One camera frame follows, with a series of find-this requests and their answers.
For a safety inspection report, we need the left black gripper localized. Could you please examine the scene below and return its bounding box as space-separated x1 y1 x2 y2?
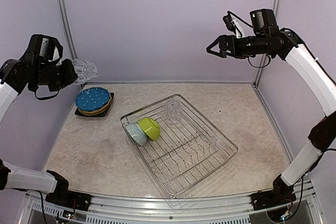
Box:
30 57 78 91

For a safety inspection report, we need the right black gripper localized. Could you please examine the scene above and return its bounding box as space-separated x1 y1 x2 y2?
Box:
208 33 276 58

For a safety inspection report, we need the clear glass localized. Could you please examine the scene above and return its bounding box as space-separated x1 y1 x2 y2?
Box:
164 99 182 125
72 59 98 85

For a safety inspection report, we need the blue polka dot plate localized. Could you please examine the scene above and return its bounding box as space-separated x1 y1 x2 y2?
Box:
75 87 111 112

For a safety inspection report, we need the yellow polka dot plate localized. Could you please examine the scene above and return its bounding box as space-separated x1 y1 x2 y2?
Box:
78 96 113 116

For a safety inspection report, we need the black floral square plate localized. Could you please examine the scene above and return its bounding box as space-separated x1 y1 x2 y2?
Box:
75 92 114 118

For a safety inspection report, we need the grey striped bowl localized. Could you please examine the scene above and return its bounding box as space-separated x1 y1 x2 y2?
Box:
125 123 148 146

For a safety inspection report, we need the green bowl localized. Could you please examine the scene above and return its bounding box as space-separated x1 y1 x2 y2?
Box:
137 117 161 141

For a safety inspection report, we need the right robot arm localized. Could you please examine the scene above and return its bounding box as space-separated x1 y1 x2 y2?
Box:
206 31 335 187

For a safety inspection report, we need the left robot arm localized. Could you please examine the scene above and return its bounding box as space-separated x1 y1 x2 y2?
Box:
1 59 78 206

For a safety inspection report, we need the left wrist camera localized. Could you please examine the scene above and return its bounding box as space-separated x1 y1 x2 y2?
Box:
26 34 63 65

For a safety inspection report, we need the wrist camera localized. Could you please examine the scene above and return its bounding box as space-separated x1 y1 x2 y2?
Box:
26 34 63 65
222 8 279 38

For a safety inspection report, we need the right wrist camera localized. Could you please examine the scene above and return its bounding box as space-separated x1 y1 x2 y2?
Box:
222 8 279 38

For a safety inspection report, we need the right frame post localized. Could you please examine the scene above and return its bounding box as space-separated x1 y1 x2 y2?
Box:
253 0 286 87

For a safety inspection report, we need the frame post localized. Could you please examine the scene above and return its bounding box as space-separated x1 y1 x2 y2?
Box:
57 0 85 87
253 0 286 87

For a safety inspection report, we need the left frame post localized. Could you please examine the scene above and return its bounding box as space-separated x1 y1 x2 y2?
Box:
57 0 85 87

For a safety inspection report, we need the metal wire dish rack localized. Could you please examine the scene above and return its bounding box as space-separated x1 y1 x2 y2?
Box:
120 94 238 198

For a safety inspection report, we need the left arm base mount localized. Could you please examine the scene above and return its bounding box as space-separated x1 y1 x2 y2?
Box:
45 170 92 211

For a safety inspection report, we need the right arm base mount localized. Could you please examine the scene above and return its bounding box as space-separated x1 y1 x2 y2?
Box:
250 175 297 211

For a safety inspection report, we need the aluminium front rail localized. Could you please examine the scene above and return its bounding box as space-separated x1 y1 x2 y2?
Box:
25 179 323 224

